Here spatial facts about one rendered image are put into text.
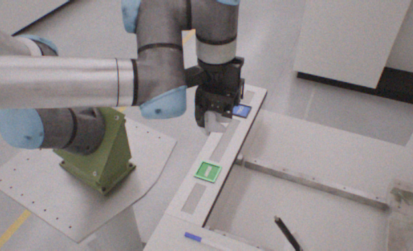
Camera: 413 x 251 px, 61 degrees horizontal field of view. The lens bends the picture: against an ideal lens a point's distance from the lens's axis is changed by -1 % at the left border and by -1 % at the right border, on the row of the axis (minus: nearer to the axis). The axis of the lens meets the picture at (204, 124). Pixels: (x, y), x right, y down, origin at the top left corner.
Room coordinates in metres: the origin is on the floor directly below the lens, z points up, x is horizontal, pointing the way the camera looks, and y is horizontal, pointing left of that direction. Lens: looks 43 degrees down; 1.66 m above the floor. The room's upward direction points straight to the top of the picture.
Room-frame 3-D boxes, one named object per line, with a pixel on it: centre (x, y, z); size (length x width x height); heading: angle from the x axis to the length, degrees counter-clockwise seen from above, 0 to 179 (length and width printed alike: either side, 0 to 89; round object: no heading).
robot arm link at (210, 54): (0.57, -0.02, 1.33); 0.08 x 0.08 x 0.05
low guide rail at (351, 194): (0.63, -0.36, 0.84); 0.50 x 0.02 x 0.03; 67
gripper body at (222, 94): (0.57, -0.03, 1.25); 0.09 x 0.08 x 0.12; 67
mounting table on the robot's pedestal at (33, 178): (0.74, 0.36, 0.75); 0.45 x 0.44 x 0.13; 58
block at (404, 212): (0.50, -0.51, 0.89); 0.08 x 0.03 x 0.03; 67
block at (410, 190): (0.57, -0.54, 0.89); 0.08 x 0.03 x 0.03; 67
